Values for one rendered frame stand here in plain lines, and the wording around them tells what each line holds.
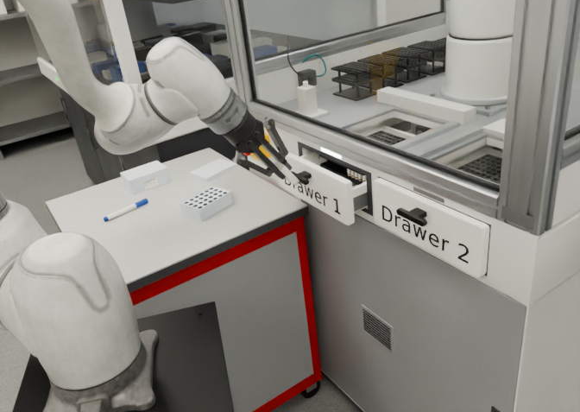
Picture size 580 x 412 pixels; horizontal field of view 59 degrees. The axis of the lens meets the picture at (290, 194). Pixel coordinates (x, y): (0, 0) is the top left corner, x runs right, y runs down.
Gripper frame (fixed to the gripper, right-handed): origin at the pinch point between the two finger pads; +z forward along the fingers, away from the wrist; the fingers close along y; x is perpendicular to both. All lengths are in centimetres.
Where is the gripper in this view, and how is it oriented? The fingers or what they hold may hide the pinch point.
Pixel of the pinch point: (286, 173)
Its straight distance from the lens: 120.7
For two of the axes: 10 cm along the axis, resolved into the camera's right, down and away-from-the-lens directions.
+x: -5.6, -3.3, 7.6
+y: 6.1, -7.8, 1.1
